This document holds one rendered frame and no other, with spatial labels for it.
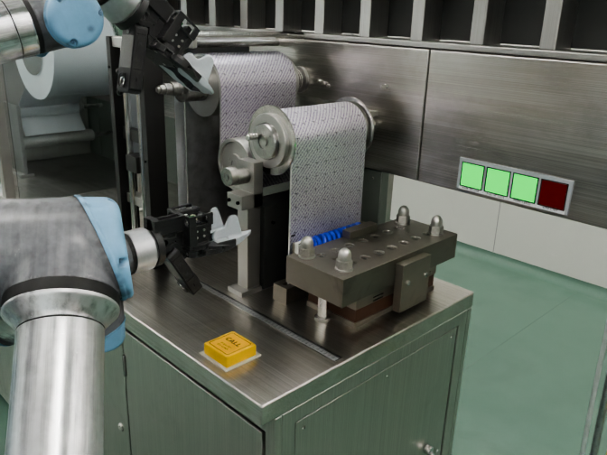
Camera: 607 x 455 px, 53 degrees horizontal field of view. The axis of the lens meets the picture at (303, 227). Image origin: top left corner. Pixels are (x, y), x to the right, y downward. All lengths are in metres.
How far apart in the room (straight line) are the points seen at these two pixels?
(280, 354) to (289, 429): 0.14
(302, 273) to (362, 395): 0.27
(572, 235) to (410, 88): 2.58
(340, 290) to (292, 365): 0.17
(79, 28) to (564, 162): 0.89
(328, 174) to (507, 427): 1.56
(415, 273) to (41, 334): 0.87
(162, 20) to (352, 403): 0.79
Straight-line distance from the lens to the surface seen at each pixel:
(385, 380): 1.30
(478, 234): 4.19
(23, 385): 0.63
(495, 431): 2.59
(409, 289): 1.32
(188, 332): 1.25
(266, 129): 1.27
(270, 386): 1.08
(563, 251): 3.95
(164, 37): 1.10
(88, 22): 0.88
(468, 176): 1.37
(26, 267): 0.66
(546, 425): 2.69
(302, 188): 1.30
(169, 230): 1.09
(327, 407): 1.18
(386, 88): 1.48
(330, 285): 1.19
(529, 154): 1.31
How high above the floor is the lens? 1.51
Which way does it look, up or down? 20 degrees down
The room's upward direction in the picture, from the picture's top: 2 degrees clockwise
